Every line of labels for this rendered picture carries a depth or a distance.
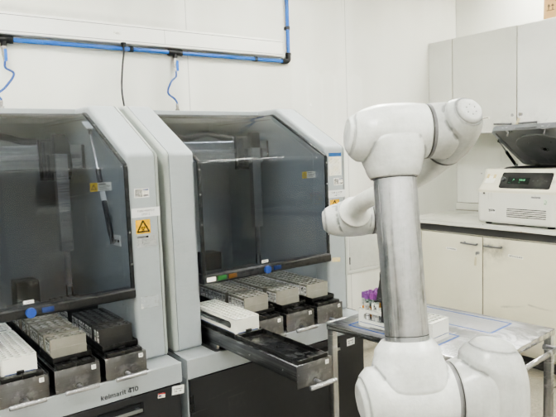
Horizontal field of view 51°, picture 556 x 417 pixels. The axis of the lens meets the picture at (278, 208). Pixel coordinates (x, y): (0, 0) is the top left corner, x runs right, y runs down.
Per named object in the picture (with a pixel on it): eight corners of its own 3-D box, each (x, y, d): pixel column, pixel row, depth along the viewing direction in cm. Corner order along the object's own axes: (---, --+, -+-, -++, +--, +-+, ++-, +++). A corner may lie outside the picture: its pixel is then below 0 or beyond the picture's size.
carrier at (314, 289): (324, 294, 246) (324, 280, 246) (328, 294, 244) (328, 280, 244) (303, 299, 239) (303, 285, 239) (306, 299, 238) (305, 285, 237)
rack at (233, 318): (194, 319, 222) (193, 303, 221) (216, 314, 228) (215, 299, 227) (236, 337, 198) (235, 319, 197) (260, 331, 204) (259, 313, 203)
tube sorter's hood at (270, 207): (144, 266, 249) (135, 115, 242) (261, 247, 284) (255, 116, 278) (204, 285, 207) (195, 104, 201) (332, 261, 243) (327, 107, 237)
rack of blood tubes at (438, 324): (357, 324, 202) (357, 307, 201) (376, 318, 209) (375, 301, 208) (432, 343, 180) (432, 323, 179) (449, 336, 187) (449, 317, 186)
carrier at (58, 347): (85, 349, 186) (83, 331, 186) (88, 351, 185) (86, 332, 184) (48, 358, 179) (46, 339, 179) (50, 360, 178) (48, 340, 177)
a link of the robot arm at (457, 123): (459, 124, 152) (409, 126, 150) (488, 83, 135) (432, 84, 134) (470, 169, 147) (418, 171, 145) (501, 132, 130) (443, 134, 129)
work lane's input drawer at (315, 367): (185, 336, 224) (184, 313, 223) (217, 328, 232) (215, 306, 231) (306, 395, 166) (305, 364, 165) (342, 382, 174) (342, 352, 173)
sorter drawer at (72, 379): (3, 340, 227) (2, 318, 226) (40, 333, 235) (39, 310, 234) (59, 400, 168) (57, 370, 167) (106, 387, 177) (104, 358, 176)
